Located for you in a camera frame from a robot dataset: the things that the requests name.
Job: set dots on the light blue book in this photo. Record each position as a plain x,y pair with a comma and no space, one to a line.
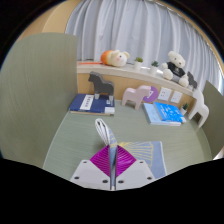
150,115

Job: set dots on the white wall socket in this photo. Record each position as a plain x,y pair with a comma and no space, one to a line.
164,94
176,97

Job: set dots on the small potted plant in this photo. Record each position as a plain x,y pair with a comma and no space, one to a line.
138,65
184,110
154,69

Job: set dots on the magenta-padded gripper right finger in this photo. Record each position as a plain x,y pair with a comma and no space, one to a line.
136,173

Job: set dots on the white teddy bear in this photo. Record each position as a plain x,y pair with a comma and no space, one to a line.
175,68

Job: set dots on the navy blue book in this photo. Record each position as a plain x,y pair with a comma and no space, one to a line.
86,104

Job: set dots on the pink horse figurine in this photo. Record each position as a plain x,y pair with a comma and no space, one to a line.
135,96

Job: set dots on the light grey curtain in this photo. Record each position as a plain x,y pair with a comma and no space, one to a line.
133,26

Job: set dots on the blue towel with yellow print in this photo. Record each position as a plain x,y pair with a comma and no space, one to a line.
148,153

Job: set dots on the large white horse figurine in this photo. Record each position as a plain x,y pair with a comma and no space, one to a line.
200,108

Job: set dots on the dark grey horse figurine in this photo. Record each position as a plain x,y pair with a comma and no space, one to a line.
101,85

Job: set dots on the green desk partition panel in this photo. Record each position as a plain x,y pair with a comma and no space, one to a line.
36,96
215,123

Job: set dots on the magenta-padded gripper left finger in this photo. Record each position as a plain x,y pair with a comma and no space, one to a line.
88,173

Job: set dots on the bright blue book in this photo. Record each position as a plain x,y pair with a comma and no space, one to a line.
170,112

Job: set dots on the purple round disc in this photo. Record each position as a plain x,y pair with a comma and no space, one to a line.
153,96

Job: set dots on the wooden desk shelf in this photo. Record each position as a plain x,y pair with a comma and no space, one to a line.
120,80

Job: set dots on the orange and cream plush toy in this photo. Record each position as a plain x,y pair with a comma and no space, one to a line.
116,59

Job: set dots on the small dark horse figurine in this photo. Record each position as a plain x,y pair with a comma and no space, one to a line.
192,80

